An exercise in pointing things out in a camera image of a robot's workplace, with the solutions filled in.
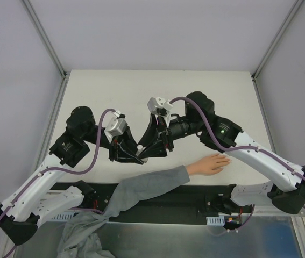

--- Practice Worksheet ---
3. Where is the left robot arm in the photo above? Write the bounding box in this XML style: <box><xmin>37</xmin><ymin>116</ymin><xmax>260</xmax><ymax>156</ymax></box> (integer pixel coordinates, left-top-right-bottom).
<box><xmin>0</xmin><ymin>106</ymin><xmax>144</xmax><ymax>246</ymax></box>

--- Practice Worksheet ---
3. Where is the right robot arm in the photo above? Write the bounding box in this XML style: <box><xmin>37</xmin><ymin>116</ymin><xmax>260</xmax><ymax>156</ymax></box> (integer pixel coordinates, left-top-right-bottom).
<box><xmin>137</xmin><ymin>91</ymin><xmax>305</xmax><ymax>214</ymax></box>

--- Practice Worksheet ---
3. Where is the mannequin hand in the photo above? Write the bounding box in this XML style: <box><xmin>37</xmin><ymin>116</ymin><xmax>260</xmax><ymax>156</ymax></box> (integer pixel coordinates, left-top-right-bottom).
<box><xmin>186</xmin><ymin>154</ymin><xmax>231</xmax><ymax>176</ymax></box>

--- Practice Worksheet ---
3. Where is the grey shirt sleeve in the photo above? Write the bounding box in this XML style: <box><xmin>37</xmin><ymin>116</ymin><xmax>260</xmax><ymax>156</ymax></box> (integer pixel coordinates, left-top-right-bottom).
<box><xmin>57</xmin><ymin>166</ymin><xmax>190</xmax><ymax>257</ymax></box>

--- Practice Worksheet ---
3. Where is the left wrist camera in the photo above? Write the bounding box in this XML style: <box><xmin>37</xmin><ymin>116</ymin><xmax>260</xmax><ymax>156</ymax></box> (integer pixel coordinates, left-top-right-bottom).
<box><xmin>104</xmin><ymin>114</ymin><xmax>128</xmax><ymax>143</ymax></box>

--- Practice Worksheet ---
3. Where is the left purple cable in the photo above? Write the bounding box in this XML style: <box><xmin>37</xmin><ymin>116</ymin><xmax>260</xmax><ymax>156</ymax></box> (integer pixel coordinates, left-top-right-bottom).
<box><xmin>0</xmin><ymin>108</ymin><xmax>120</xmax><ymax>258</ymax></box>

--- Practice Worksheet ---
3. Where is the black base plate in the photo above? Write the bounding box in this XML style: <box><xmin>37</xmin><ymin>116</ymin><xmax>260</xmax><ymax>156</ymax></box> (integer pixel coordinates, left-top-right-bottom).
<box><xmin>68</xmin><ymin>182</ymin><xmax>252</xmax><ymax>225</ymax></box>

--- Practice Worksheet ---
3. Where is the left aluminium frame post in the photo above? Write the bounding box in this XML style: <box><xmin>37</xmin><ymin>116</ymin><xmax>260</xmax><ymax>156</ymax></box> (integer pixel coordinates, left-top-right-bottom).
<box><xmin>22</xmin><ymin>0</ymin><xmax>71</xmax><ymax>80</ymax></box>

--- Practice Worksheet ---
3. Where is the aluminium frame post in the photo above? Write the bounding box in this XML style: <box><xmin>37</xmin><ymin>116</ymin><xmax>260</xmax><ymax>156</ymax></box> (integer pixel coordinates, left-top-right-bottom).
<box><xmin>22</xmin><ymin>0</ymin><xmax>71</xmax><ymax>80</ymax></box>
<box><xmin>251</xmin><ymin>0</ymin><xmax>305</xmax><ymax>80</ymax></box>

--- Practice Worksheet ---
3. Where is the right aluminium frame post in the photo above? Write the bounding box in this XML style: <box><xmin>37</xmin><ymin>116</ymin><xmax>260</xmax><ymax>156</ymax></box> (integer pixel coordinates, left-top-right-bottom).
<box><xmin>251</xmin><ymin>0</ymin><xmax>305</xmax><ymax>80</ymax></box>

